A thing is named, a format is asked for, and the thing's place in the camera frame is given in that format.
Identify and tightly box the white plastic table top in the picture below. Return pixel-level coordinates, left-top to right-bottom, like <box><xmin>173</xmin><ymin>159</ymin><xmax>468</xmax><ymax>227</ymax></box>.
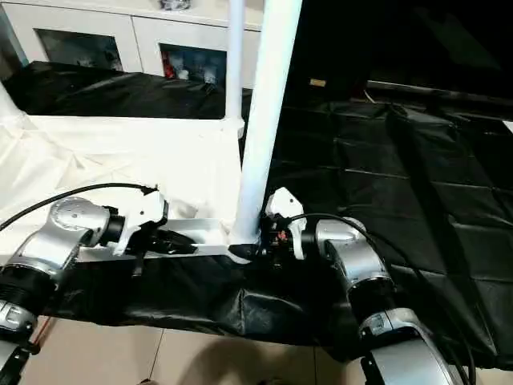
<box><xmin>0</xmin><ymin>113</ymin><xmax>262</xmax><ymax>266</ymax></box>

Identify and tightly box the white plastic table leg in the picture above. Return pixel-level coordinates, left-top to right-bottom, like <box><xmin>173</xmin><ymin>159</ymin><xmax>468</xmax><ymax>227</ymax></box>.
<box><xmin>223</xmin><ymin>0</ymin><xmax>247</xmax><ymax>130</ymax></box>
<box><xmin>231</xmin><ymin>0</ymin><xmax>305</xmax><ymax>246</ymax></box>
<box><xmin>0</xmin><ymin>85</ymin><xmax>24</xmax><ymax>122</ymax></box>

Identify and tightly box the black plastic mat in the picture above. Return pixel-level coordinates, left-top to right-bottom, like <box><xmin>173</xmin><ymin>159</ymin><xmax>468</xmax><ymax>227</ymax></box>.
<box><xmin>0</xmin><ymin>59</ymin><xmax>513</xmax><ymax>372</ymax></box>

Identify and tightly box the dark metal bar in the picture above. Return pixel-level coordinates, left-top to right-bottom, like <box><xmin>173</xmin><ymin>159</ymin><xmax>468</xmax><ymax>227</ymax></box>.
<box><xmin>366</xmin><ymin>79</ymin><xmax>513</xmax><ymax>100</ymax></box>

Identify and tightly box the white sideboard cabinet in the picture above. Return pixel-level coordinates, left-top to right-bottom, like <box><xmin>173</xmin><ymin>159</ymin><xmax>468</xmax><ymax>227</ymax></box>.
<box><xmin>0</xmin><ymin>0</ymin><xmax>266</xmax><ymax>88</ymax></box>

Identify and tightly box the clear bag of dark parts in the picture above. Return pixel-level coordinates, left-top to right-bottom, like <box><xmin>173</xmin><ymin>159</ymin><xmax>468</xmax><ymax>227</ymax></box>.
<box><xmin>159</xmin><ymin>0</ymin><xmax>192</xmax><ymax>12</ymax></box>

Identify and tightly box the black backdrop cloth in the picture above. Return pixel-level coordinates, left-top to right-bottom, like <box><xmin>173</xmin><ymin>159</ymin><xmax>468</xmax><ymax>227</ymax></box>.
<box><xmin>280</xmin><ymin>0</ymin><xmax>513</xmax><ymax>86</ymax></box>

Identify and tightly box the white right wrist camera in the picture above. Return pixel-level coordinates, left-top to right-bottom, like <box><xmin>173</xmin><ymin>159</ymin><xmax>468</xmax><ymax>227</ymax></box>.
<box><xmin>263</xmin><ymin>185</ymin><xmax>309</xmax><ymax>262</ymax></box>

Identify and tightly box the red floor cable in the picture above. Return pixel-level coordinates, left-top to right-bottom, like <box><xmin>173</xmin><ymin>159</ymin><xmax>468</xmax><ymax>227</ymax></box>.
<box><xmin>34</xmin><ymin>314</ymin><xmax>53</xmax><ymax>346</ymax></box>

